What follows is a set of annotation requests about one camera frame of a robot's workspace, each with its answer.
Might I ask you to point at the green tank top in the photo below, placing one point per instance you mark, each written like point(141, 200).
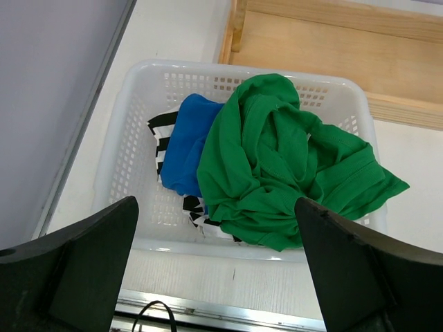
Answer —
point(263, 153)

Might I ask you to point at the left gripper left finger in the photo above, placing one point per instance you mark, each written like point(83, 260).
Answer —
point(69, 280)

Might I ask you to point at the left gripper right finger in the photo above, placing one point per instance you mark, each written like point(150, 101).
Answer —
point(365, 280)

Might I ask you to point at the white plastic basket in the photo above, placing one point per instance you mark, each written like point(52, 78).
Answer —
point(127, 164)

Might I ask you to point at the blue tank top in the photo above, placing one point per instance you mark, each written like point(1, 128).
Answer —
point(178, 172)

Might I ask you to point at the wooden clothes rack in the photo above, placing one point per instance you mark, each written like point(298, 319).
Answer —
point(394, 55)

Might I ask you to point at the black white striped tank top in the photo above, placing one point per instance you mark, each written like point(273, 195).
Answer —
point(162, 138)

